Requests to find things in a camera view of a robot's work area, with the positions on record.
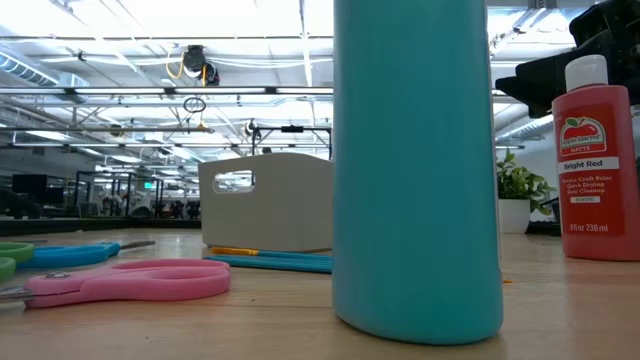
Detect teal paint bottle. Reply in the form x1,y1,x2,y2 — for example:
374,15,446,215
332,0,505,346

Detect thin blue handled paintbrush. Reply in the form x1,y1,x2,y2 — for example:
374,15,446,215
209,246,334,260

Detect pink handled scissors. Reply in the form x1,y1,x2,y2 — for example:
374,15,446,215
0,257,233,309

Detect blue handled scissors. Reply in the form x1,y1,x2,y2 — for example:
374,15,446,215
17,240,157,271

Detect green handled scissors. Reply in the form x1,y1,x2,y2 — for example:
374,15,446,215
0,241,36,281

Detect green plant in white pot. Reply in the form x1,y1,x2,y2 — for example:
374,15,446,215
496,148,557,235

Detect black background station frame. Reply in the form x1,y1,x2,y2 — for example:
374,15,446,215
251,124,334,160

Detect white plastic bin with handles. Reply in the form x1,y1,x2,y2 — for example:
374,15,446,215
197,152,335,253

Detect black ceiling cable reel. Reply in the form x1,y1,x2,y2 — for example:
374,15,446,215
181,44,221,87

